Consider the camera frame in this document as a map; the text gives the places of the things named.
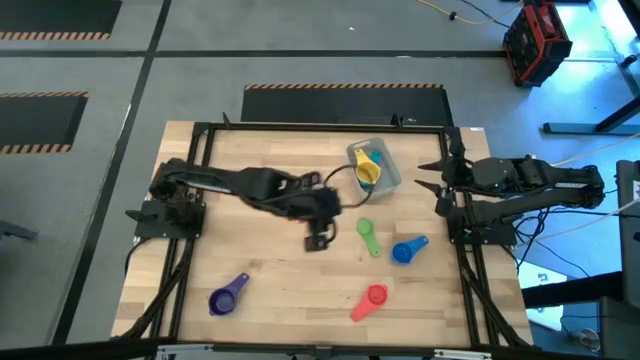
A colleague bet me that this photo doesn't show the dark grey cabinet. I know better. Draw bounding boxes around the dark grey cabinet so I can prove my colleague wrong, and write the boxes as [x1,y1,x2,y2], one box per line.
[615,159,640,309]

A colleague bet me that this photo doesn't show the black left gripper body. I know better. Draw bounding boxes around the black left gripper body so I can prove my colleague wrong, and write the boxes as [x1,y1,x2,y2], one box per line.
[285,184,345,226]

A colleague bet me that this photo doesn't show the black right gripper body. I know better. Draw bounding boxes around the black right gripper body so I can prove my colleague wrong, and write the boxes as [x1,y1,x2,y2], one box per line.
[438,155,475,214]

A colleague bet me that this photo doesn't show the black desk leg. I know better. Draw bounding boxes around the black desk leg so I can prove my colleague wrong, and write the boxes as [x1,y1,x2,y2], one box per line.
[541,96,640,137]

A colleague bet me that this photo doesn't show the yellow cable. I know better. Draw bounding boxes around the yellow cable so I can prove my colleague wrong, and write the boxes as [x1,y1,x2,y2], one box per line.
[416,0,525,27]

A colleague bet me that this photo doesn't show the clear plastic container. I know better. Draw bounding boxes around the clear plastic container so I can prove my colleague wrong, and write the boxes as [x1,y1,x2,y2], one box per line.
[345,136,403,202]

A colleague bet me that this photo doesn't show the blue measuring cup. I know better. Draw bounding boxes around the blue measuring cup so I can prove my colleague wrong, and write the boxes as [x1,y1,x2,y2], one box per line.
[390,234,430,266]

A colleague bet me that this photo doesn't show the red measuring cup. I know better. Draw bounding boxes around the red measuring cup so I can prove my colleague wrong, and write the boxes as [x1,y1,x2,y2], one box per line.
[349,283,390,324]

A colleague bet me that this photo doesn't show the green measuring cup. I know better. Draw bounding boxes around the green measuring cup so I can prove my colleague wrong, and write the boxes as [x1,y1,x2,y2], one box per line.
[355,216,384,259]

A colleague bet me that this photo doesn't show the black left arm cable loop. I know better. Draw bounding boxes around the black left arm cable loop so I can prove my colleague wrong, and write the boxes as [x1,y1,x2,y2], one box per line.
[323,164,375,209]

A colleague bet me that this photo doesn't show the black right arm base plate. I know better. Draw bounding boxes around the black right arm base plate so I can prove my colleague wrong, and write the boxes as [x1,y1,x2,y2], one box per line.
[446,205,519,247]

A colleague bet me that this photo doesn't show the black aluminium table frame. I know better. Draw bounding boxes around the black aluminium table frame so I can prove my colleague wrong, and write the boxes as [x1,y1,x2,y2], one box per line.
[113,111,534,351]

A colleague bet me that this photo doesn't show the black camera rig bar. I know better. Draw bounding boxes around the black camera rig bar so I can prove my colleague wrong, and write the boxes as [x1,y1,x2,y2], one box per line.
[0,337,640,360]

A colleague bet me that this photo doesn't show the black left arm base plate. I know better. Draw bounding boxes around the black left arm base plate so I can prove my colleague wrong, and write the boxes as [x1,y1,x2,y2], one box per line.
[124,198,207,241]

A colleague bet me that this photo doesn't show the black floor cables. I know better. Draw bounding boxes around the black floor cables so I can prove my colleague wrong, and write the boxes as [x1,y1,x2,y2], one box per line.
[513,188,622,279]

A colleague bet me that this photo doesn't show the yellow measuring cup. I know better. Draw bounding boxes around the yellow measuring cup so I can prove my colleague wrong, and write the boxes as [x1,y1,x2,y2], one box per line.
[353,147,383,186]

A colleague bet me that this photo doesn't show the red black tool case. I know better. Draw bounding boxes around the red black tool case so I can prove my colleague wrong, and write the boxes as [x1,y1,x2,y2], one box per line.
[502,0,574,89]

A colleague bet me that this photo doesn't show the purple measuring cup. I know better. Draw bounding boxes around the purple measuring cup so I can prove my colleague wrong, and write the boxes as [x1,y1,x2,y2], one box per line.
[207,271,251,318]

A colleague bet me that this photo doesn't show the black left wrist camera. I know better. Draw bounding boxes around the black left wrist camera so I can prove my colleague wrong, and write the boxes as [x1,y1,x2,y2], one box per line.
[303,222,336,253]

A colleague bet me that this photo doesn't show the black striped floor mat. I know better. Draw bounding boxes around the black striped floor mat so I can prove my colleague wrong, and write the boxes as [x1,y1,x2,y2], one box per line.
[240,83,455,127]
[0,0,124,42]
[0,90,90,156]

